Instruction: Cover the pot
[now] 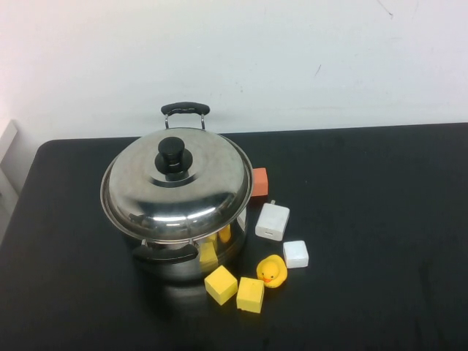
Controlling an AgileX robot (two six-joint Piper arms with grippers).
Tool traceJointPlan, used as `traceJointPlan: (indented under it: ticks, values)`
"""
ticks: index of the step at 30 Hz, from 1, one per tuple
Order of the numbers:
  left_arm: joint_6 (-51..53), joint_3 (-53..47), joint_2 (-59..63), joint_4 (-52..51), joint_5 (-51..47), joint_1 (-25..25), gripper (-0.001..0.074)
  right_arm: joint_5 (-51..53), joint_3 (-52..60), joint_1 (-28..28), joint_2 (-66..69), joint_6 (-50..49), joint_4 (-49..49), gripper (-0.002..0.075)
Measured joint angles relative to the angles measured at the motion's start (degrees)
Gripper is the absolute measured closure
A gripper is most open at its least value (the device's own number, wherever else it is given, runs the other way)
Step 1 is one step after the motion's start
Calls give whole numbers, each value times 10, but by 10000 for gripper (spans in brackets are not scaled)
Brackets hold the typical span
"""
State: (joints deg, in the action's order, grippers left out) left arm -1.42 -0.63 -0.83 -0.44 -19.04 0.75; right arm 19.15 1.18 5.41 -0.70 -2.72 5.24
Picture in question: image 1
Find white USB charger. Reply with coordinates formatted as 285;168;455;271
254;200;291;243

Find stainless steel lid black knob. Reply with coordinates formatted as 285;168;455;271
101;127;253;243

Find yellow rubber duck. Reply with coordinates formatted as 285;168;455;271
256;254;289;290

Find orange block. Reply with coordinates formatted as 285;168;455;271
251;167;270;200

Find white cube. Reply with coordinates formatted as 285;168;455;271
282;240;310;270

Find stainless steel pot black handles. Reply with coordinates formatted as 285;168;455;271
99;102;254;284

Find yellow cube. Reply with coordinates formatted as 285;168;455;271
204;265;239;306
235;276;265;314

